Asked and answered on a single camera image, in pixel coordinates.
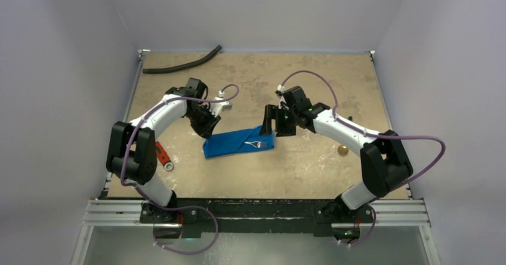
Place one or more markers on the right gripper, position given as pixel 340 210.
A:
pixel 280 122

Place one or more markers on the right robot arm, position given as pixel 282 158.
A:
pixel 383 160

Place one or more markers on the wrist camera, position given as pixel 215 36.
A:
pixel 220 105
pixel 280 90

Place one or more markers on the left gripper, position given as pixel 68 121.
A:
pixel 206 130

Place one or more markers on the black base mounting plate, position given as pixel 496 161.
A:
pixel 319 217

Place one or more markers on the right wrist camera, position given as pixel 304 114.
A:
pixel 280 90

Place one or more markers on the silver fork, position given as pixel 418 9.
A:
pixel 257 144

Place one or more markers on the red handled wrench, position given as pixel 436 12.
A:
pixel 163 157

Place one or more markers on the blue cloth napkin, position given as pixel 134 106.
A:
pixel 230 143

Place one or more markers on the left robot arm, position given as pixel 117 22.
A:
pixel 132 152

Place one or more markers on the aluminium frame rail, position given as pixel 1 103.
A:
pixel 134 212

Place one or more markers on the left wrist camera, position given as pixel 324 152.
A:
pixel 220 105

